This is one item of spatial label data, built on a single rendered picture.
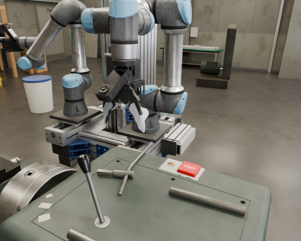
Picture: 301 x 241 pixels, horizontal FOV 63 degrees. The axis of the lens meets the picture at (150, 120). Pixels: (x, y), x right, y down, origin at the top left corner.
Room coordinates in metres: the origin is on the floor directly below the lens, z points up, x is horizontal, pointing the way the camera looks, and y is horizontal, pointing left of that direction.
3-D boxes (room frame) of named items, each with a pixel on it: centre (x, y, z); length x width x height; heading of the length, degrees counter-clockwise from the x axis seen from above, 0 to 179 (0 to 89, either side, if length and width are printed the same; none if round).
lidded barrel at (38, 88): (4.69, 2.19, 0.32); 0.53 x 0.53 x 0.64
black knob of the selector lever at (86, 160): (0.52, 0.16, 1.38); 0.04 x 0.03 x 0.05; 61
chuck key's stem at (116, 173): (0.65, 0.11, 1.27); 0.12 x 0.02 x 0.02; 84
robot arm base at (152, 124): (1.23, 0.02, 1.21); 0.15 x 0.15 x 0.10
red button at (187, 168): (0.69, -0.13, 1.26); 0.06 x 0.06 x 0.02; 61
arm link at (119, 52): (0.70, 0.08, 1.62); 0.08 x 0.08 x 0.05
